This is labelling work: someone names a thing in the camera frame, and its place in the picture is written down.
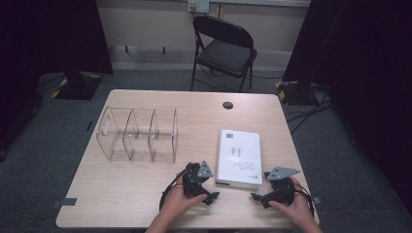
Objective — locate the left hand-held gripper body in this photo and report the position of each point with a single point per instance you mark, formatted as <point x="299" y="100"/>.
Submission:
<point x="192" y="181"/>

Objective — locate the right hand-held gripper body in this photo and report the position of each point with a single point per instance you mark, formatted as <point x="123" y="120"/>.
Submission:
<point x="281" y="191"/>

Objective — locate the white paperback book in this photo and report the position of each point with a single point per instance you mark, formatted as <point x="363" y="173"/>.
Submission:
<point x="239" y="158"/>

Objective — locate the clear acrylic divided organizer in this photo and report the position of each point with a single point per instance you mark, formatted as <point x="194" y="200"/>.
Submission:
<point x="136" y="136"/>

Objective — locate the person's right hand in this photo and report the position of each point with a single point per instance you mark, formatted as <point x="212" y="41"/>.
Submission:
<point x="298" y="210"/>

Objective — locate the person's left hand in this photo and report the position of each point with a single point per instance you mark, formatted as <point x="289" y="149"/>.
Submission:
<point x="175" y="204"/>

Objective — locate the small grey tape piece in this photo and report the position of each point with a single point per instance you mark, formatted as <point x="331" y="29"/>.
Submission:
<point x="316" y="200"/>

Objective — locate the black stand base striped tape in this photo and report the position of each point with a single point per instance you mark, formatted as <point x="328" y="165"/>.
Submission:
<point x="77" y="87"/>
<point x="293" y="93"/>

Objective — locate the black folding chair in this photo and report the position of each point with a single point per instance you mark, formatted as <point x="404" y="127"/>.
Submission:
<point x="226" y="55"/>

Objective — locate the grey tape strip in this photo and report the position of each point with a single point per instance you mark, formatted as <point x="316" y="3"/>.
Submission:
<point x="64" y="202"/>

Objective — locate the dark curtain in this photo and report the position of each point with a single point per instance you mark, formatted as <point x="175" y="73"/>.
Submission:
<point x="48" y="39"/>
<point x="366" y="64"/>

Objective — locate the grey wall conduit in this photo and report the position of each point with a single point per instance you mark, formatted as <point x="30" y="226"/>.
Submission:
<point x="259" y="2"/>

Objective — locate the white wall power outlet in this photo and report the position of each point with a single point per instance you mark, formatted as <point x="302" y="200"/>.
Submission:
<point x="198" y="6"/>

